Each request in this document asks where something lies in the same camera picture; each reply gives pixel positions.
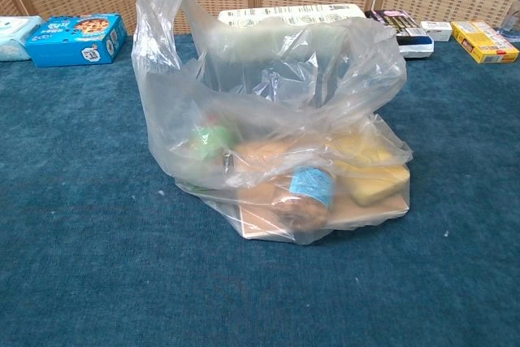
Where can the clear plastic shopping bag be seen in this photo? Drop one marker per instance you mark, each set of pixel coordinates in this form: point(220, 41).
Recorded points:
point(284, 91)

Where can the brown bread packet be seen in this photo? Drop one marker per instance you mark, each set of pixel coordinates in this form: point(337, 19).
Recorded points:
point(260, 154)

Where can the green snack packet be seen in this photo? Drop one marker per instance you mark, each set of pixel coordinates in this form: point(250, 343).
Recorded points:
point(211, 140)

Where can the brown jar with blue label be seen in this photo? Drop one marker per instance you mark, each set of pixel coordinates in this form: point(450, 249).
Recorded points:
point(310, 186)

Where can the yellow sponge block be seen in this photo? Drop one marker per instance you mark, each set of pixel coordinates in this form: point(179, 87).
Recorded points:
point(373, 184)

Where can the white tissue multipack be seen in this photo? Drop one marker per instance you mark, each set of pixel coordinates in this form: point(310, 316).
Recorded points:
point(284, 14)

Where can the blue felt table cover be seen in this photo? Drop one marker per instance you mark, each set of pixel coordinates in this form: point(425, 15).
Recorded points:
point(122, 241)

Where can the small white box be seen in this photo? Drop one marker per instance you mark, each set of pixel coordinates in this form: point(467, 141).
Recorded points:
point(436, 30)

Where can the blue cookie box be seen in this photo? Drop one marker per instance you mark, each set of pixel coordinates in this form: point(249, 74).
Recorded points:
point(73, 42)

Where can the yellow cardboard box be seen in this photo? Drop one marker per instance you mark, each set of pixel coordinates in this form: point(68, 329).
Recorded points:
point(483, 44)

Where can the pale blue wet wipes pack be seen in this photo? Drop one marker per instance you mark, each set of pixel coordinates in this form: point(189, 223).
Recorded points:
point(16, 38)

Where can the clear plastic water bottle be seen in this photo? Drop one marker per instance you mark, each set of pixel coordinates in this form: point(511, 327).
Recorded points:
point(512, 28)

